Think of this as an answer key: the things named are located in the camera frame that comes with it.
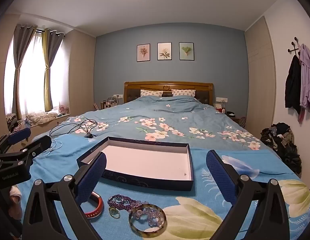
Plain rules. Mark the yellow and grey curtain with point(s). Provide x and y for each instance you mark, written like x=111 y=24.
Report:
x=51 y=50

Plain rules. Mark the yellow-green pendant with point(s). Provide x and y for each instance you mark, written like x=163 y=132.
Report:
x=114 y=212

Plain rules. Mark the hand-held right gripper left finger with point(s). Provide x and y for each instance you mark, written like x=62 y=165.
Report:
x=91 y=178

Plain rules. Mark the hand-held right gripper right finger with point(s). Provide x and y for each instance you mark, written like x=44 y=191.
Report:
x=221 y=178

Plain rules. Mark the black charger adapter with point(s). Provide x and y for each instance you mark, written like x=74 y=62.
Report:
x=90 y=135

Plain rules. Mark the black wall coat rack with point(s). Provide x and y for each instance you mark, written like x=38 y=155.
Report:
x=294 y=45

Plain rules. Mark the light clothes on windowsill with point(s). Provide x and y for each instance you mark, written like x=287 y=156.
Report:
x=41 y=117

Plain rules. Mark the wooden bed headboard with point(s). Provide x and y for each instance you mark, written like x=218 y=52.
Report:
x=145 y=85

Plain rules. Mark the person's left forearm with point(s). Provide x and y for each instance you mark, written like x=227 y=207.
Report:
x=16 y=200

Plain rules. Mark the pile of dark clothes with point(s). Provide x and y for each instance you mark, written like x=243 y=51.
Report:
x=282 y=142

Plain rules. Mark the cluttered mixed clothes heap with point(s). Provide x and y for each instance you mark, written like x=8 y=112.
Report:
x=16 y=123

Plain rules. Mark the sheer white curtain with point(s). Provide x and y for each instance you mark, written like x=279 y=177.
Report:
x=32 y=80

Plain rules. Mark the wooden bed with floral duvet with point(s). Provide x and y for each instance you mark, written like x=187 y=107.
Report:
x=170 y=115

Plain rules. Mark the cream flower framed picture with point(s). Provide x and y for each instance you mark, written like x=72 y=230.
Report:
x=164 y=51

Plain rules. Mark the black jacket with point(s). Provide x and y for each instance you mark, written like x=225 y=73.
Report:
x=292 y=85

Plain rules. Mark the black bedside box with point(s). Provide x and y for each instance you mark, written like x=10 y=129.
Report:
x=230 y=113

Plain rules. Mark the dark blue shallow box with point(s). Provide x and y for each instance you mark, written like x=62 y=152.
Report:
x=145 y=160

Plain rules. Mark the orange smart band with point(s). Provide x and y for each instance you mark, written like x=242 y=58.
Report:
x=98 y=205

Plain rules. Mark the dotted white pillow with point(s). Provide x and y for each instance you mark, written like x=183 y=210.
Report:
x=183 y=92
x=151 y=93

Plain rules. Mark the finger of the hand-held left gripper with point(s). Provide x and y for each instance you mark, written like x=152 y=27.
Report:
x=41 y=145
x=19 y=135

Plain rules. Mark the group of cosmetic bottles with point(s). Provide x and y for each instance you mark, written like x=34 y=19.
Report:
x=108 y=103

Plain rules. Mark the amber bangle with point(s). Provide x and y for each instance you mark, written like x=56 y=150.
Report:
x=130 y=221

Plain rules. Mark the small pink fan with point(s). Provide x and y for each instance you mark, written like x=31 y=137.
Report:
x=63 y=110

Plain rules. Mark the red and white bedside item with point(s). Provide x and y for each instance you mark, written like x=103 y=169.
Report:
x=220 y=108

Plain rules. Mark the green leaf framed picture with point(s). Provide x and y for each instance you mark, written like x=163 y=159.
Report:
x=186 y=51

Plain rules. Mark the beige wardrobe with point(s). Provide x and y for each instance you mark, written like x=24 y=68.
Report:
x=260 y=80

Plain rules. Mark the purple jacket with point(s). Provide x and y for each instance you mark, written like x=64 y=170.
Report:
x=307 y=80

